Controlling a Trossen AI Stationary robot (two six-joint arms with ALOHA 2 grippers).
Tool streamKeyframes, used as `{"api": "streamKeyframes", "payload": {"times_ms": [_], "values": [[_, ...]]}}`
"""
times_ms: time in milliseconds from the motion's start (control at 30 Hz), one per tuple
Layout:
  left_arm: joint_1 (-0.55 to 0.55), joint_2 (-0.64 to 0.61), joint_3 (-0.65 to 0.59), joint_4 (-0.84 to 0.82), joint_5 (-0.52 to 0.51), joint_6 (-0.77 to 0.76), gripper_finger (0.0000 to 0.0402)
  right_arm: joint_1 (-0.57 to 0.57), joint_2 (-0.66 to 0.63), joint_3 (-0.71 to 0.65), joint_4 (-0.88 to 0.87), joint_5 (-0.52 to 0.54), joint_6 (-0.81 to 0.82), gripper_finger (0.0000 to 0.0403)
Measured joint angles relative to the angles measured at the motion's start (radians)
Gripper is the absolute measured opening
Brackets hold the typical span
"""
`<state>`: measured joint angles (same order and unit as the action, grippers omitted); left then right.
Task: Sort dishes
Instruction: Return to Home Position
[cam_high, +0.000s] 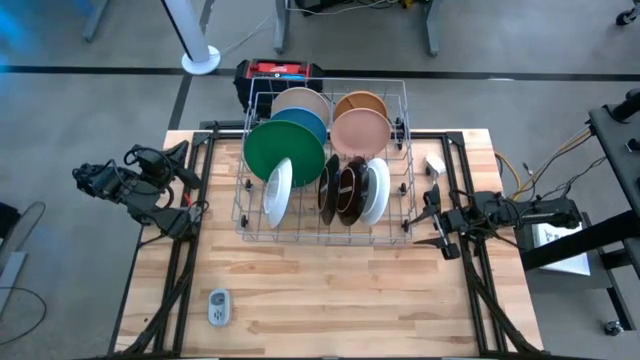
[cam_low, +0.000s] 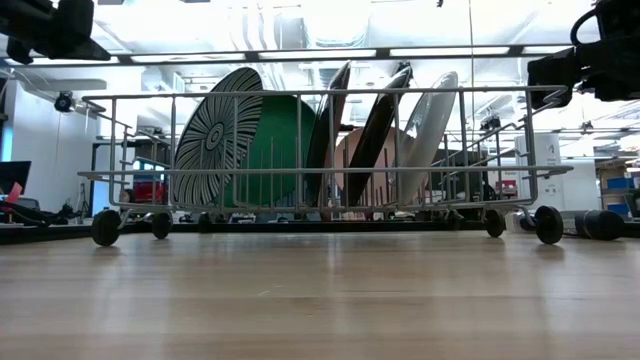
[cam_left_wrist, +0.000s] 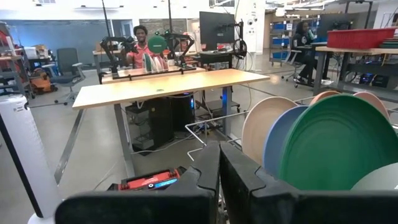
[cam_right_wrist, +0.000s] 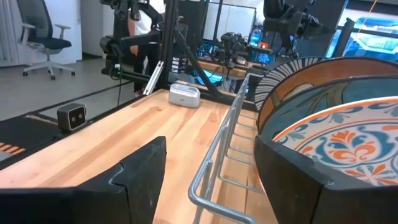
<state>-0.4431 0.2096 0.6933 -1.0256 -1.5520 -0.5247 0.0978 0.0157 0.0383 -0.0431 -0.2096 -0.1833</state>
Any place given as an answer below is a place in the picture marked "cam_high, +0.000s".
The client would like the white pole round base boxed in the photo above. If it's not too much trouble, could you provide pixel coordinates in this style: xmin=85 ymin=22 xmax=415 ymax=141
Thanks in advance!
xmin=160 ymin=0 xmax=222 ymax=76

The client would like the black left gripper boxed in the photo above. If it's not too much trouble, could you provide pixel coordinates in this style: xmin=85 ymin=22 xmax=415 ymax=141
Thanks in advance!
xmin=123 ymin=139 xmax=204 ymax=191

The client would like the brown flower plate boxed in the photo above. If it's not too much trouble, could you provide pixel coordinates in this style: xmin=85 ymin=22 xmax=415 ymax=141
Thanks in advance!
xmin=335 ymin=155 xmax=370 ymax=227

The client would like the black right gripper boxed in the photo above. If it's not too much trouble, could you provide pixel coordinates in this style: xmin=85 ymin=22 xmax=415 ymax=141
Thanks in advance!
xmin=409 ymin=192 xmax=484 ymax=262

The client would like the green plate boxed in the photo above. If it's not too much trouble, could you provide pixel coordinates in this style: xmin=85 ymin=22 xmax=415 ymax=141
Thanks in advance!
xmin=243 ymin=119 xmax=326 ymax=189

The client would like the grey wire dish rack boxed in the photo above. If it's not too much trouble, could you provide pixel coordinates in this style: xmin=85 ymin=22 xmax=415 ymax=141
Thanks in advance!
xmin=230 ymin=76 xmax=419 ymax=247

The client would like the beige plate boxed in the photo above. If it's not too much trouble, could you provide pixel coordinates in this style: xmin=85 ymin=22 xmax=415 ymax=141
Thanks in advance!
xmin=271 ymin=87 xmax=331 ymax=124

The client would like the pink plate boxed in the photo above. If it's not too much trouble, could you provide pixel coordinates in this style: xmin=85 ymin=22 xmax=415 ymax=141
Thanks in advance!
xmin=330 ymin=107 xmax=392 ymax=157

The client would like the orange divided plate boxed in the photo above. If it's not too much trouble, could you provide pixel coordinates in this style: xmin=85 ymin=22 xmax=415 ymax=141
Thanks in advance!
xmin=333 ymin=90 xmax=389 ymax=121

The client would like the cable bundle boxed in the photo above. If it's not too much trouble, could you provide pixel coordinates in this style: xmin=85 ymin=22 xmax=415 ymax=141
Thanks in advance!
xmin=494 ymin=124 xmax=609 ymax=201

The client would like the white paper manual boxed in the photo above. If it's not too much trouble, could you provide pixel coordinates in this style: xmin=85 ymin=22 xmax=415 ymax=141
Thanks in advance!
xmin=529 ymin=219 xmax=592 ymax=277

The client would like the black floor cable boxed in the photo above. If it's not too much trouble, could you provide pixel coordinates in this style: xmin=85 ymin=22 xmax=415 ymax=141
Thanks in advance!
xmin=0 ymin=287 xmax=49 ymax=347

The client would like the grey desk leg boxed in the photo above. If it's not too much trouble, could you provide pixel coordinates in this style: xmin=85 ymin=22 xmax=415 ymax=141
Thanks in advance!
xmin=273 ymin=0 xmax=292 ymax=55
xmin=424 ymin=0 xmax=445 ymax=57
xmin=82 ymin=0 xmax=109 ymax=44

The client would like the blue striped white plate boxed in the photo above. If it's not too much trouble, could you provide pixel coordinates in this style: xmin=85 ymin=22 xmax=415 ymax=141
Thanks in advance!
xmin=262 ymin=157 xmax=295 ymax=230

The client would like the black equipment stand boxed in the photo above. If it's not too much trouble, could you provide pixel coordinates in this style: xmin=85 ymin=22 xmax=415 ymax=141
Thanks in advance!
xmin=519 ymin=88 xmax=640 ymax=281

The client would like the white digital timer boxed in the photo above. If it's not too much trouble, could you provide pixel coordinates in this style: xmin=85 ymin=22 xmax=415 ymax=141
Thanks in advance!
xmin=207 ymin=288 xmax=232 ymax=327

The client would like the white floor cable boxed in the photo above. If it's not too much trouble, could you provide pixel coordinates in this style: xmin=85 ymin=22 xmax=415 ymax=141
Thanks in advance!
xmin=219 ymin=13 xmax=275 ymax=57

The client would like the white plate red rim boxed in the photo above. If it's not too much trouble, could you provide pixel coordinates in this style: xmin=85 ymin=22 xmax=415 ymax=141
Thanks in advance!
xmin=358 ymin=157 xmax=392 ymax=227

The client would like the black aluminium rig frame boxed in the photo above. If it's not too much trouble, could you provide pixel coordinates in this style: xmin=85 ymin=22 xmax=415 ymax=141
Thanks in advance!
xmin=107 ymin=117 xmax=546 ymax=360

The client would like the red black power station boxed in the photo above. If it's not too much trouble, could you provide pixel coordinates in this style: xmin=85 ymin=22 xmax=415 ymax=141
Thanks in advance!
xmin=233 ymin=58 xmax=325 ymax=116

